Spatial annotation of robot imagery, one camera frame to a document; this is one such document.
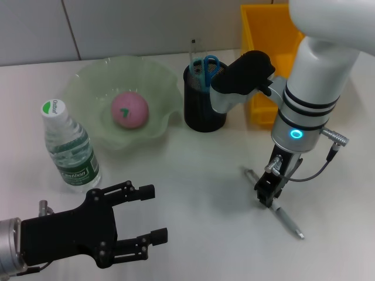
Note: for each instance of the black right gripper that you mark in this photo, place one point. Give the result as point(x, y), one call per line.
point(278, 172)

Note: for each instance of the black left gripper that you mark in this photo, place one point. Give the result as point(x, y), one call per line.
point(68, 234)

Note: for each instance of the silver pen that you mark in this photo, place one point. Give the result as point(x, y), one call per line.
point(288, 222)

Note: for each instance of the clear water bottle green label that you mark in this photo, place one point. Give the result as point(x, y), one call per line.
point(73, 152)

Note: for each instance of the pink toy peach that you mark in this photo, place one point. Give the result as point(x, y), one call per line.
point(130, 109)

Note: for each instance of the blue scissors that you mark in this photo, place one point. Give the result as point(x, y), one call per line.
point(209, 70)

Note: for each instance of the transparent plastic ruler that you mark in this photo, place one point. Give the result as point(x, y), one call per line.
point(194, 52)

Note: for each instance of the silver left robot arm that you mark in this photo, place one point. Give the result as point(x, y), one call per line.
point(8, 246)

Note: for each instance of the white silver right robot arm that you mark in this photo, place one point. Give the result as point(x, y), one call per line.
point(319, 73)

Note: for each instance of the black mesh pen holder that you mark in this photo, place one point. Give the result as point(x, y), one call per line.
point(199, 117)

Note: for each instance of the green glass fruit plate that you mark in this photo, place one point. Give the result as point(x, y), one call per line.
point(88, 87)

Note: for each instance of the yellow plastic bin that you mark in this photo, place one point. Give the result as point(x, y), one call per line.
point(263, 29)

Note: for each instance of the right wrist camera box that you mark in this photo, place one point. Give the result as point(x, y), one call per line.
point(243, 79)

